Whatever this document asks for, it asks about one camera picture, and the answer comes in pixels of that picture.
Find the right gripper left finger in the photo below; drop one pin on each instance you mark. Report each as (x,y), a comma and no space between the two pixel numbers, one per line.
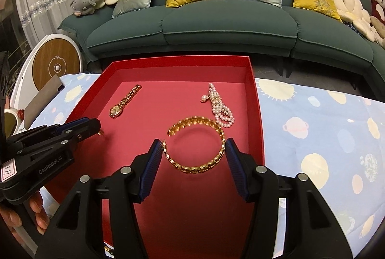
(128,186)

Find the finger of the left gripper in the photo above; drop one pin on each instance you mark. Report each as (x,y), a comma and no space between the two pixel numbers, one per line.
(58,149)
(42,136)

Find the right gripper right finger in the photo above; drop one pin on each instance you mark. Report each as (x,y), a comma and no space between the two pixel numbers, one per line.
(258,185)

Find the gold chain bangle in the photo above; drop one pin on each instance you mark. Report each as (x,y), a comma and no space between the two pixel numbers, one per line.
(200,147)

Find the red jewelry tray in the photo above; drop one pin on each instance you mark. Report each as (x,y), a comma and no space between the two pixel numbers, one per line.
(190,103)

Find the white mouse-ear mirror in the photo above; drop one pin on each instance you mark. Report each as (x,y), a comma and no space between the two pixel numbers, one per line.
(13,120)

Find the gold wrist watch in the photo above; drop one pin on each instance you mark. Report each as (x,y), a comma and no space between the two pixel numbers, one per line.
(117,110)

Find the blue planet-print tablecloth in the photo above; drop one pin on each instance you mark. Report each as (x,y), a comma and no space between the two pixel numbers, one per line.
(335,138)

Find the dark green sofa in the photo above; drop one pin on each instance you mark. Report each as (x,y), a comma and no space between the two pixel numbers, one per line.
(230,25)

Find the white flower cushion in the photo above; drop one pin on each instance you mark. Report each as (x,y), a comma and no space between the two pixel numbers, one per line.
(352,12)

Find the red monkey plush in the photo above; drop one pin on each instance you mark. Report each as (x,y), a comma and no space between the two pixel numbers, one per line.
(377,0)

